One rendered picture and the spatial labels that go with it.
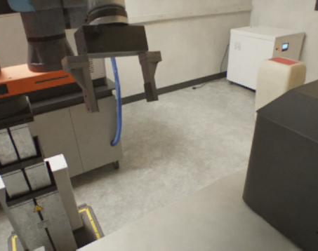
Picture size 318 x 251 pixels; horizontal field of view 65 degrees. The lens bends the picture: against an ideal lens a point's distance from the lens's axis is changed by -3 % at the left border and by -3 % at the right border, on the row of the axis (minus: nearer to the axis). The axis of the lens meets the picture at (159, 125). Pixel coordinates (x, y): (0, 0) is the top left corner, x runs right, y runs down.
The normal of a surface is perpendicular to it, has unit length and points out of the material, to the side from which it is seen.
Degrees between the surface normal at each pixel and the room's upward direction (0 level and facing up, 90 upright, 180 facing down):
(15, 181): 90
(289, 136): 90
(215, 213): 0
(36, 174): 90
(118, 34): 67
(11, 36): 90
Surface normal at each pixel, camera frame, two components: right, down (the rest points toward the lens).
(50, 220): 0.49, 0.41
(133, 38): 0.58, -0.02
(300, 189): -0.85, 0.29
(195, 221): -0.04, -0.87
